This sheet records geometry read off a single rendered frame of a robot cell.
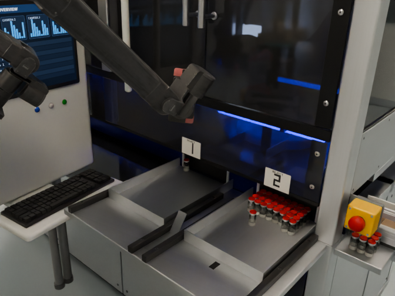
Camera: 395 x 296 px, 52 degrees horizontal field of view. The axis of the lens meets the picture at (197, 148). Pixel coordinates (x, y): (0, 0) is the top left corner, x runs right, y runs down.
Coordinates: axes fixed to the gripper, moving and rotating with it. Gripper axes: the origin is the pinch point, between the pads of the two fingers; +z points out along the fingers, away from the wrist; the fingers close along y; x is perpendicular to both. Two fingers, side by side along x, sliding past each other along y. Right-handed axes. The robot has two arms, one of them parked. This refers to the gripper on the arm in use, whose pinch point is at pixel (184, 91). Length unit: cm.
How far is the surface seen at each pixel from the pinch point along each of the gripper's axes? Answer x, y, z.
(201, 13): 1.4, -21.2, 7.1
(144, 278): -7, 96, 43
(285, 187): 32.7, 22.8, -3.5
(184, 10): -3.4, -21.1, 10.9
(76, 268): -50, 127, 84
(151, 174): -8.3, 36.3, 24.1
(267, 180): 27.9, 23.0, 0.4
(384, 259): 59, 34, -17
